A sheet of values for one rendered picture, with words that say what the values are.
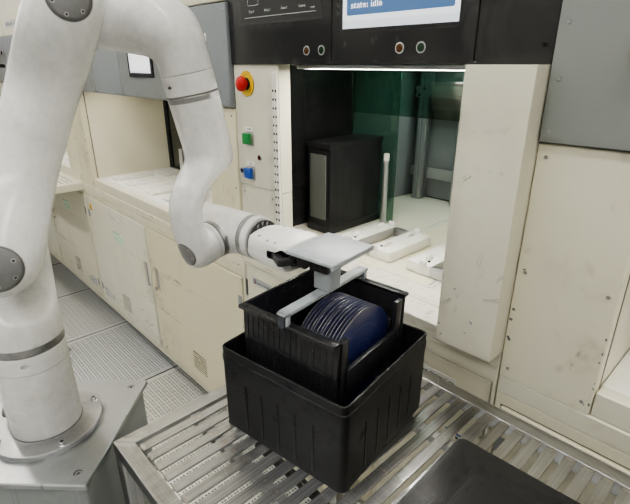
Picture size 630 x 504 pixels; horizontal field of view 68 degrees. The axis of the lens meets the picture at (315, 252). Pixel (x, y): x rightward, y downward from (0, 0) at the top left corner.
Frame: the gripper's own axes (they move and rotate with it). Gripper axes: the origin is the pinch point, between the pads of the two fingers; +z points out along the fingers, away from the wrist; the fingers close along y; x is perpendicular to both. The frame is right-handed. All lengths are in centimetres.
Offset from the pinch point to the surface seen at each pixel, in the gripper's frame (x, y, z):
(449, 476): -22.9, 8.8, 28.5
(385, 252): -19, -51, -17
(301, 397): -17.7, 13.8, 5.5
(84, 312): -110, -52, -220
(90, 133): -2, -60, -194
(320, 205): -13, -60, -48
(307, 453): -28.6, 13.6, 6.6
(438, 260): -19, -55, -3
